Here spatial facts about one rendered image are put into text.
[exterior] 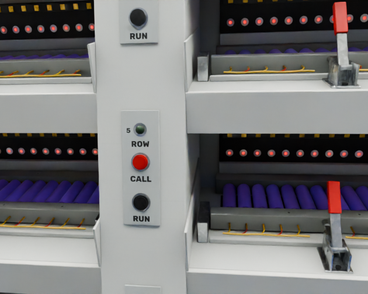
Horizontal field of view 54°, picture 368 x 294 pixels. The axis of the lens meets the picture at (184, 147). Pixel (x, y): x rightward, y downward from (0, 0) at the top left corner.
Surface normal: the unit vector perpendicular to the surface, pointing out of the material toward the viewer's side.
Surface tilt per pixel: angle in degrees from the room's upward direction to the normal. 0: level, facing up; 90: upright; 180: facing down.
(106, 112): 90
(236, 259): 17
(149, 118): 90
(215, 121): 107
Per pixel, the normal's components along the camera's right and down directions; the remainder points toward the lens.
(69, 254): -0.04, -0.93
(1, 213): -0.11, 0.38
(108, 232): -0.11, 0.09
